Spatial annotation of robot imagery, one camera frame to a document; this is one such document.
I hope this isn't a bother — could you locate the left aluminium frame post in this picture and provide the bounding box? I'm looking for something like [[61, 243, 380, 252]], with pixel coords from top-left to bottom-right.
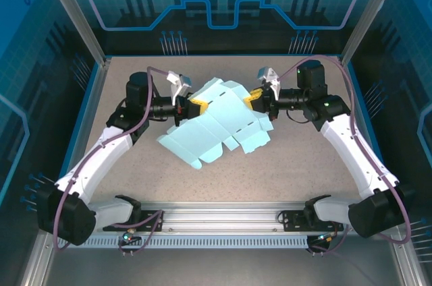
[[36, 0, 113, 67]]

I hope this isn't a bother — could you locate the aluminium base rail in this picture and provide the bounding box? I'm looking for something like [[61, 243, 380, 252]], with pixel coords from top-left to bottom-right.
[[94, 200, 352, 233]]

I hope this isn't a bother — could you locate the light blue paper box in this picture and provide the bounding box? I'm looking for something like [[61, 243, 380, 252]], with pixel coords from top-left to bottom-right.
[[157, 77, 275, 171]]

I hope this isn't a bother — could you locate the slotted grey cable duct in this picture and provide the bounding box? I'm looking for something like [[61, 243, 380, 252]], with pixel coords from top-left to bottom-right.
[[82, 234, 310, 250]]

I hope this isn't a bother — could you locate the aluminium frame post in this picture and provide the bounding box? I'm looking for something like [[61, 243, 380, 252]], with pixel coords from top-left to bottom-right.
[[36, 0, 113, 67], [340, 0, 404, 66]]

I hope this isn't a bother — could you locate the small connector with green light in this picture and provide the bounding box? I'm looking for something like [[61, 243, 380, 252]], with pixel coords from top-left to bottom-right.
[[117, 228, 141, 245], [317, 231, 339, 244]]

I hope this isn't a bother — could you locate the right aluminium side rail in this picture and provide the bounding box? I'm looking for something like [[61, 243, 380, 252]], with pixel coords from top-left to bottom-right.
[[338, 56, 384, 165]]

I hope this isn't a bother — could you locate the left aluminium side rail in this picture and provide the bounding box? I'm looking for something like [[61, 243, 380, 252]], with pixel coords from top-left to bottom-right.
[[69, 57, 113, 172]]

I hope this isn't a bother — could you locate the aluminium side rail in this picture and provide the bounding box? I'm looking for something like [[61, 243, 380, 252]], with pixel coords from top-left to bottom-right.
[[338, 56, 384, 165], [69, 57, 113, 172]]

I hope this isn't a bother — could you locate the right aluminium frame post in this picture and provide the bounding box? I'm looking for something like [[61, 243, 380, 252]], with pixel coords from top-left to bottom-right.
[[340, 0, 404, 66]]

